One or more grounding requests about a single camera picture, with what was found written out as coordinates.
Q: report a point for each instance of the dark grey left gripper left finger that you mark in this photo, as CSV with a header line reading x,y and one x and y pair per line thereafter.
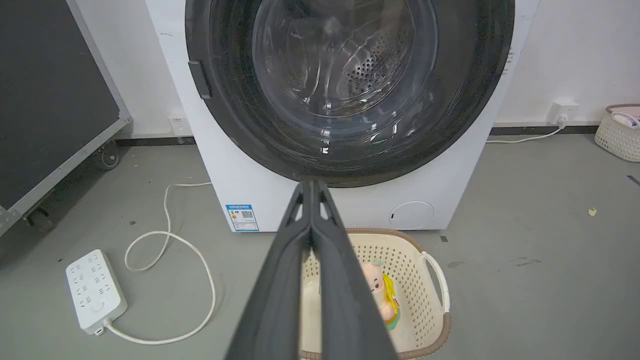
x,y
272,300

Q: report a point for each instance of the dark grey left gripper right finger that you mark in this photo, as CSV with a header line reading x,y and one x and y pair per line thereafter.
x,y
347,300

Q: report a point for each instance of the white front-load washing machine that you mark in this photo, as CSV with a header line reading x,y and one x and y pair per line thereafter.
x,y
345,200

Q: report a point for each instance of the round black washing machine door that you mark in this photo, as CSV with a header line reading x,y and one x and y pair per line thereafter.
x,y
350,90

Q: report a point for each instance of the pink and yellow doll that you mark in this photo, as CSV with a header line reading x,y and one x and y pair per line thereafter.
x,y
382,292

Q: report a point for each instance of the cream perforated laundry basket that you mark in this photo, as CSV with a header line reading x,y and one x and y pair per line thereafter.
x,y
415,280

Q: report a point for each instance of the white power strip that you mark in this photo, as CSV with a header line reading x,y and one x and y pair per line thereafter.
x,y
95,291

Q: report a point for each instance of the small white woven basket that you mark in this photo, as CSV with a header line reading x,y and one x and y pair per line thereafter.
x,y
619,133

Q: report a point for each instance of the white low wall outlet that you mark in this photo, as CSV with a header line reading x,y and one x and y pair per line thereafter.
x,y
179,125

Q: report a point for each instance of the white wall socket with plug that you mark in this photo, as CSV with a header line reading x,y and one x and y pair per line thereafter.
x,y
562,112

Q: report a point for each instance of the black panel on wheeled frame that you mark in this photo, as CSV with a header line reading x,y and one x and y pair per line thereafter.
x,y
45,95

